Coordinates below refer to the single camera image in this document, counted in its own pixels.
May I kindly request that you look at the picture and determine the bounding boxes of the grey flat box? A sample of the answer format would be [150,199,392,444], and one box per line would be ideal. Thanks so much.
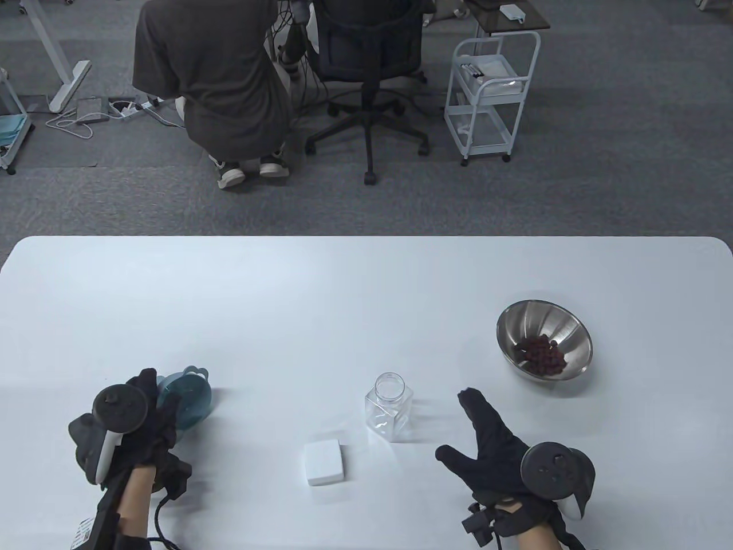
[76,97,109,124]

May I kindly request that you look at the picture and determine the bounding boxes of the white desk leg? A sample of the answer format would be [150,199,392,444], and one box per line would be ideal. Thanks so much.
[26,0,92,113]

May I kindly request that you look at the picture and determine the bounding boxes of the steel bowl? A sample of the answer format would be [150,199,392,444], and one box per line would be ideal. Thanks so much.
[496,300,593,382]

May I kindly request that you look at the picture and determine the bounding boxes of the person's left forearm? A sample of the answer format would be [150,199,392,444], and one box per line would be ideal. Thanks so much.
[115,464,158,542]

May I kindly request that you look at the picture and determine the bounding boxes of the bundle of black cables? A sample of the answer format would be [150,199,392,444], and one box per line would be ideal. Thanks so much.
[274,14,330,132]

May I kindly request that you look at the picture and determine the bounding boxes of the clear coffee jar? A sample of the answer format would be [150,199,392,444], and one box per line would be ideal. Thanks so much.
[365,372,414,443]

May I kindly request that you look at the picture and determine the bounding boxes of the white power strip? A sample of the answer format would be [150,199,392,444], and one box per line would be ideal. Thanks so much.
[120,95,172,118]

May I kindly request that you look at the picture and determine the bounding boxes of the black battery pack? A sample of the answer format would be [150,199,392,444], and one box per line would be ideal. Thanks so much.
[72,516,152,550]

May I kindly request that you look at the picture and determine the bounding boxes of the person's left hand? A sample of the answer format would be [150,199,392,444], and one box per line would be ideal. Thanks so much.
[117,368,192,499]

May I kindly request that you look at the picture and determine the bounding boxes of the dark wooden desk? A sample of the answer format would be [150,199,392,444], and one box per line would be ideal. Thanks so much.
[463,0,550,34]

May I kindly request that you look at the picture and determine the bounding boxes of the black controller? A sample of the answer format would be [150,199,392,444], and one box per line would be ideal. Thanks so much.
[520,441,596,521]
[69,385,149,486]

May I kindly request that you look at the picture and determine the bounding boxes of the white utility cart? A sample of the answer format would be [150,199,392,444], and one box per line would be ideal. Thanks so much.
[444,31,541,167]

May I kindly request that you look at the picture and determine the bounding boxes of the black cable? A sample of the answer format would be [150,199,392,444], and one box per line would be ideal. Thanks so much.
[149,493,174,544]

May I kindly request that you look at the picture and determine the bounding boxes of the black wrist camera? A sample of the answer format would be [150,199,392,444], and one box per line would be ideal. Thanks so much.
[462,503,502,545]

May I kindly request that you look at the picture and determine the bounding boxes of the dark red beans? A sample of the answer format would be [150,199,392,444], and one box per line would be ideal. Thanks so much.
[513,336,569,376]

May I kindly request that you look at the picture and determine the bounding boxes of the person's right hand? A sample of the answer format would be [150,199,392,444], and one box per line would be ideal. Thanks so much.
[435,388,551,509]

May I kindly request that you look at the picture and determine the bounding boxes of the person's right forearm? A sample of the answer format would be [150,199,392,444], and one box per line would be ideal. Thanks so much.
[515,524,565,550]

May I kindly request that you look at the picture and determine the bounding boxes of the white rolling rack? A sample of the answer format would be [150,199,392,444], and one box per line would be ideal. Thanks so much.
[0,69,34,175]

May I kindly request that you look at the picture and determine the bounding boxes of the white cable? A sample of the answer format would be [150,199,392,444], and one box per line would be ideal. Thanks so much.
[46,109,95,139]

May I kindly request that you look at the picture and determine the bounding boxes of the blue funnel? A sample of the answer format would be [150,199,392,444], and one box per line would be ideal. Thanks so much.
[156,367,212,430]

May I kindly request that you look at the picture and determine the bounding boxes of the white jar lid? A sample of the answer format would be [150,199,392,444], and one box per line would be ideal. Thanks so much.
[304,439,347,486]

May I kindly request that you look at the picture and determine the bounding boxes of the black office chair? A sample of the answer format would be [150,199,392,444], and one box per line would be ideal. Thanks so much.
[305,0,431,185]

